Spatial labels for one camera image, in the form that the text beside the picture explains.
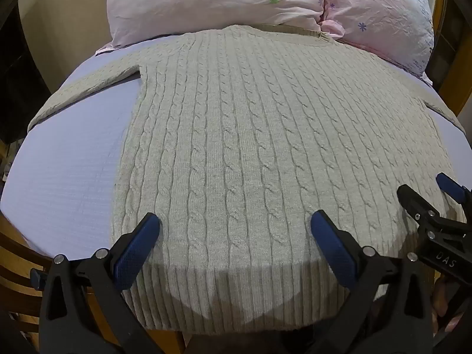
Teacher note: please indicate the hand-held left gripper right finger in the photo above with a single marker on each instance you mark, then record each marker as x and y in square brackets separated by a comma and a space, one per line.
[333, 252]

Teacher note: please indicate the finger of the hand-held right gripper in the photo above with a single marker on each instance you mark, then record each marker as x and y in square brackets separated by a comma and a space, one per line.
[415, 201]
[451, 187]

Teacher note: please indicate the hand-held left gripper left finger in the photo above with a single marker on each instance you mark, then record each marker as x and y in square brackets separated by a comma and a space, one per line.
[137, 250]

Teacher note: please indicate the person's right hand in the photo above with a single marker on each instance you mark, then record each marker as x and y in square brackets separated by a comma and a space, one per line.
[439, 298]

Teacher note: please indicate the lavender bed sheet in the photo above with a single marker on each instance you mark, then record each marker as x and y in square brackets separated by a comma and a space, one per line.
[73, 177]

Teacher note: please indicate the wooden headboard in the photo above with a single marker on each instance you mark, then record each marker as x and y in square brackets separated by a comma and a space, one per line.
[451, 81]

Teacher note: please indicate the pink floral pillow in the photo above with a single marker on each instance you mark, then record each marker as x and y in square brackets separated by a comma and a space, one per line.
[206, 3]
[379, 18]

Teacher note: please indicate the wooden bed frame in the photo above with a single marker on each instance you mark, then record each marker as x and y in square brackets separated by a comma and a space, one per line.
[18, 265]

